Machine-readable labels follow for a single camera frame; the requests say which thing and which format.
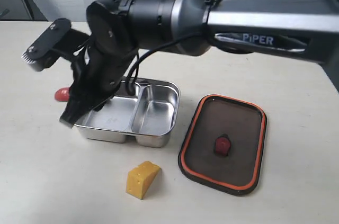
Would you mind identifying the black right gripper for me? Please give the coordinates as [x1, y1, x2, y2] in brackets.
[59, 46, 138, 128]

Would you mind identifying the red toy sausage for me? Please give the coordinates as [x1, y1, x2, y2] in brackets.
[54, 87, 69, 102]

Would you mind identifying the yellow toy cheese wedge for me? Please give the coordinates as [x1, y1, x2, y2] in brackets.
[126, 161, 161, 200]

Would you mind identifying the dark transparent box lid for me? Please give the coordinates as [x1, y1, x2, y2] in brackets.
[178, 94, 267, 196]

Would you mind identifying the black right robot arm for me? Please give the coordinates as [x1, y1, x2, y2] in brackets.
[60, 0, 338, 127]

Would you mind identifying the stainless steel lunch box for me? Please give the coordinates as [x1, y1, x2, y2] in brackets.
[75, 78, 180, 148]

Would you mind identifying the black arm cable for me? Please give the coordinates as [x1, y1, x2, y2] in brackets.
[126, 32, 210, 96]

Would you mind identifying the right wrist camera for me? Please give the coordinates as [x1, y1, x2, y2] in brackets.
[22, 18, 90, 72]

